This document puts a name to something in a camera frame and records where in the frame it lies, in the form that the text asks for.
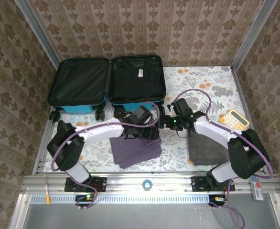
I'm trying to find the purple cloth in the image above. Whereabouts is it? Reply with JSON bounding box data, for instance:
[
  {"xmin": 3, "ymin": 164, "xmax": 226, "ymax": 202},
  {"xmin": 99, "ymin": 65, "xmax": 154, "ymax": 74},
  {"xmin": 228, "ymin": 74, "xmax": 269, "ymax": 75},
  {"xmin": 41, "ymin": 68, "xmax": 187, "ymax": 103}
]
[{"xmin": 109, "ymin": 137, "xmax": 162, "ymax": 170}]

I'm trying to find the grey towel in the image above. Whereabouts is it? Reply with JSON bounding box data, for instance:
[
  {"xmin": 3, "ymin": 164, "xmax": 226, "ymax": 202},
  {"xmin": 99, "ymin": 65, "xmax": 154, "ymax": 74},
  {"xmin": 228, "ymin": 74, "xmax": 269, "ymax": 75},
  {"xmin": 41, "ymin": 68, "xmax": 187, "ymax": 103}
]
[{"xmin": 189, "ymin": 132, "xmax": 231, "ymax": 167}]

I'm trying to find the blue hard-shell suitcase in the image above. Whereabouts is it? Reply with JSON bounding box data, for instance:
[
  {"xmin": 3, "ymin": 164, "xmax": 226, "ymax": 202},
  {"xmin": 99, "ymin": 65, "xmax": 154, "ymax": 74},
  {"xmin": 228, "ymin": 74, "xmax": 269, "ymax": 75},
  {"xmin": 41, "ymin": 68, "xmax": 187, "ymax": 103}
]
[{"xmin": 47, "ymin": 55, "xmax": 166, "ymax": 121}]

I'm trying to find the black folded clothing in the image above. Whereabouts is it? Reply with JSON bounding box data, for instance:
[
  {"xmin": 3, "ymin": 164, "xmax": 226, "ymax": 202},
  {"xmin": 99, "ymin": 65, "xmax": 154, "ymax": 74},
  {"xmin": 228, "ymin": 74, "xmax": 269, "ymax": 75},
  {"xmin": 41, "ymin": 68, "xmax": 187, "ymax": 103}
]
[{"xmin": 110, "ymin": 59, "xmax": 164, "ymax": 104}]

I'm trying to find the blue tape roll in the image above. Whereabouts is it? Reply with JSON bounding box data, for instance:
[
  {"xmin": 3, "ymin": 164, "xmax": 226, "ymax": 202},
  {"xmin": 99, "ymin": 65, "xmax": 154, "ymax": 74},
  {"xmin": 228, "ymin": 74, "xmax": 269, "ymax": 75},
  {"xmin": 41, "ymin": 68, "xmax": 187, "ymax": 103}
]
[{"xmin": 141, "ymin": 179, "xmax": 153, "ymax": 191}]

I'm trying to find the yellow calculator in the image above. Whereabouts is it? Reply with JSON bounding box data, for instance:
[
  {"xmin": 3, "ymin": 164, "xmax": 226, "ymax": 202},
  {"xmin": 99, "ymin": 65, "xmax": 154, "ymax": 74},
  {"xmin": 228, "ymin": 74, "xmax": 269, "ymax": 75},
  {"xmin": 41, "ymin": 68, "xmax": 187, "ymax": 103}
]
[{"xmin": 219, "ymin": 109, "xmax": 250, "ymax": 131}]

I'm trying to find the left green-lit circuit board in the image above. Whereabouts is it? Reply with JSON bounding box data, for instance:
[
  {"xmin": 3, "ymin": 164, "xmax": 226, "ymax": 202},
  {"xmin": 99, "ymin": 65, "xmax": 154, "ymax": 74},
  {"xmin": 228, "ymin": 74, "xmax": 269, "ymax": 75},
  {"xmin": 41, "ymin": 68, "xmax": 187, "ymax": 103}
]
[{"xmin": 75, "ymin": 194, "xmax": 96, "ymax": 207}]

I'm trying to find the right circuit board with connector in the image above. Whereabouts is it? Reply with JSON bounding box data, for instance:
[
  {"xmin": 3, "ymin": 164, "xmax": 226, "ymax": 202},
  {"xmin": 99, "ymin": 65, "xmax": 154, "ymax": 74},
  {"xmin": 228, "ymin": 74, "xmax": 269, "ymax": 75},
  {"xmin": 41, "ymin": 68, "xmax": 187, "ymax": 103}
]
[{"xmin": 208, "ymin": 194, "xmax": 228, "ymax": 207}]

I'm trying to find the thin stick with yellow tip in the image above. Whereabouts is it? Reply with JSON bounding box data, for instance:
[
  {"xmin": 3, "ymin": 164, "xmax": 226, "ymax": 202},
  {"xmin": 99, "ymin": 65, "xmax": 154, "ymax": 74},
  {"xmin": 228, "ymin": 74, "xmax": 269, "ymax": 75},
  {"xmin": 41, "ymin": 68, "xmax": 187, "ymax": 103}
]
[{"xmin": 43, "ymin": 174, "xmax": 51, "ymax": 205}]

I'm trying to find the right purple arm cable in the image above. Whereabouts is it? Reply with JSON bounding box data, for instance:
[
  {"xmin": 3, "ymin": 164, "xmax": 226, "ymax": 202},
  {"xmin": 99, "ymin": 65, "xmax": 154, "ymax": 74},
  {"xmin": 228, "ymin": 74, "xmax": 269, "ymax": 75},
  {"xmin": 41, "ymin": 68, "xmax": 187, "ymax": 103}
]
[{"xmin": 174, "ymin": 88, "xmax": 274, "ymax": 229}]

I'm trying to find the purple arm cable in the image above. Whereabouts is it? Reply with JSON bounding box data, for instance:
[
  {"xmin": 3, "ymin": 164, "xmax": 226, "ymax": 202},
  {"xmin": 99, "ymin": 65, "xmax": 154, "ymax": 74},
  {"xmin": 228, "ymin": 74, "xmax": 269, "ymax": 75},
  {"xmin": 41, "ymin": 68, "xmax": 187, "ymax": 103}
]
[
  {"xmin": 50, "ymin": 102, "xmax": 161, "ymax": 212},
  {"xmin": 174, "ymin": 88, "xmax": 274, "ymax": 229}
]

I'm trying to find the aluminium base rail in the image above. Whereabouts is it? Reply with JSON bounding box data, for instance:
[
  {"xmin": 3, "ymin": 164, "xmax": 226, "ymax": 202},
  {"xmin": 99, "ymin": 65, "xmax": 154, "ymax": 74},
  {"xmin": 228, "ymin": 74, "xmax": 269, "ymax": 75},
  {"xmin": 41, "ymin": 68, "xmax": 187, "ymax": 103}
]
[{"xmin": 20, "ymin": 173, "xmax": 280, "ymax": 194}]

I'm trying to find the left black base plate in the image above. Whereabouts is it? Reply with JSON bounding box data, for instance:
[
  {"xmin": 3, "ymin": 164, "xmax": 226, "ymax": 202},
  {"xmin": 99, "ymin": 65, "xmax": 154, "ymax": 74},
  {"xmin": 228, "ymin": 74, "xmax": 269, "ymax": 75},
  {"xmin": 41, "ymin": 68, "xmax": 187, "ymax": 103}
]
[{"xmin": 64, "ymin": 177, "xmax": 107, "ymax": 193}]

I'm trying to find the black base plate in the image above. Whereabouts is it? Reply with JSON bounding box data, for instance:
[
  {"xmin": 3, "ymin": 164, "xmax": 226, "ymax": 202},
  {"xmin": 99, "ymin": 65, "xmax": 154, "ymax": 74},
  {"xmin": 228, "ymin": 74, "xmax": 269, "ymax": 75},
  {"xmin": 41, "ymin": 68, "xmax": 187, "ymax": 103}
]
[
  {"xmin": 191, "ymin": 176, "xmax": 236, "ymax": 192},
  {"xmin": 64, "ymin": 177, "xmax": 107, "ymax": 193}
]

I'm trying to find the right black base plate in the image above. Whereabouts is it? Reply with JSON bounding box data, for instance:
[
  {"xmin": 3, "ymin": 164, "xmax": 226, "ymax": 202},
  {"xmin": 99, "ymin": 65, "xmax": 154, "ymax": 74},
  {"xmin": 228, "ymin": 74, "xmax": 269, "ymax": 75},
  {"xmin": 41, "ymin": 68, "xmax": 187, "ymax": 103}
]
[{"xmin": 191, "ymin": 176, "xmax": 236, "ymax": 192}]

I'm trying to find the slotted grey cable duct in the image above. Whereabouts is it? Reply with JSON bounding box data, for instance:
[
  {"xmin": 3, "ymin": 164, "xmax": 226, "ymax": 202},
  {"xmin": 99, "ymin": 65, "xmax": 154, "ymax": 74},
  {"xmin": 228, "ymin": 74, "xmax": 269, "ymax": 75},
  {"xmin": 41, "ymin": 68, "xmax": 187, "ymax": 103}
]
[{"xmin": 30, "ymin": 194, "xmax": 211, "ymax": 205}]

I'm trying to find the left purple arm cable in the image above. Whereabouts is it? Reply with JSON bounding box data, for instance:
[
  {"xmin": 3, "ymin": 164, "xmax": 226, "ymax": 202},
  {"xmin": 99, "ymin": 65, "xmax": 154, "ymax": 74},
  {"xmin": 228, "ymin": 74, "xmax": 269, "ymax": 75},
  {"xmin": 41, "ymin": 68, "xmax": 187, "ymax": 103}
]
[{"xmin": 50, "ymin": 102, "xmax": 161, "ymax": 212}]

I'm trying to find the right aluminium frame post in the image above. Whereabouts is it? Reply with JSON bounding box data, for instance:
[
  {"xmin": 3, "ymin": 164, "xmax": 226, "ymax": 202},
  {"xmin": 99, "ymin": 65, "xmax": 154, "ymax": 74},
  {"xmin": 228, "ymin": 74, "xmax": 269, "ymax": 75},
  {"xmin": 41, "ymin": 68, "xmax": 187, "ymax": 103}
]
[{"xmin": 230, "ymin": 0, "xmax": 278, "ymax": 73}]

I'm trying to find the aluminium frame post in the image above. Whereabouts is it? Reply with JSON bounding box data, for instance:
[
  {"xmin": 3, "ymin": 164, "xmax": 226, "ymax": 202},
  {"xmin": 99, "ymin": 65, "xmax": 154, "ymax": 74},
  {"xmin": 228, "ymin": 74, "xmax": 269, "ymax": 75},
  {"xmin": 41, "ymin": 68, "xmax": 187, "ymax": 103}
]
[
  {"xmin": 14, "ymin": 0, "xmax": 65, "ymax": 74},
  {"xmin": 230, "ymin": 0, "xmax": 278, "ymax": 73}
]

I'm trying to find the left aluminium frame post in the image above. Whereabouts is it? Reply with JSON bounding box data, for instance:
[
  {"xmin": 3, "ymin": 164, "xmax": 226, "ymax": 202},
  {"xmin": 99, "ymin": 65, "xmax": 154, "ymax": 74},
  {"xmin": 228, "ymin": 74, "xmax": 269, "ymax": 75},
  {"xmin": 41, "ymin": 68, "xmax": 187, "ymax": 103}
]
[{"xmin": 14, "ymin": 0, "xmax": 65, "ymax": 74}]

